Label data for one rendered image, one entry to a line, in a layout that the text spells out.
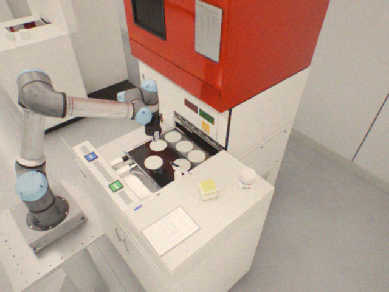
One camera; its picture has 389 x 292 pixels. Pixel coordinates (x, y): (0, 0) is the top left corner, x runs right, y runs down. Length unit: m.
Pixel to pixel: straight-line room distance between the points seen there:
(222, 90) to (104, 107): 0.51
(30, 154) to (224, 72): 0.90
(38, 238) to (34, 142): 0.42
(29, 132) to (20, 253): 0.55
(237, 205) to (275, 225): 1.18
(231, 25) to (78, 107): 0.66
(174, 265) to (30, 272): 0.63
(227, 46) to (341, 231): 1.87
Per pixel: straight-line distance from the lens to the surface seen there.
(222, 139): 1.55
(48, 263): 1.49
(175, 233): 1.25
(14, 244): 1.61
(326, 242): 2.55
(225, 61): 1.26
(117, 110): 1.22
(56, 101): 1.14
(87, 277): 1.98
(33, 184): 1.37
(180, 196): 1.36
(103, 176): 1.51
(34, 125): 1.33
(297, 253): 2.42
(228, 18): 1.19
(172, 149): 1.67
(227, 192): 1.38
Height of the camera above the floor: 2.05
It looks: 43 degrees down
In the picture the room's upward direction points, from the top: straight up
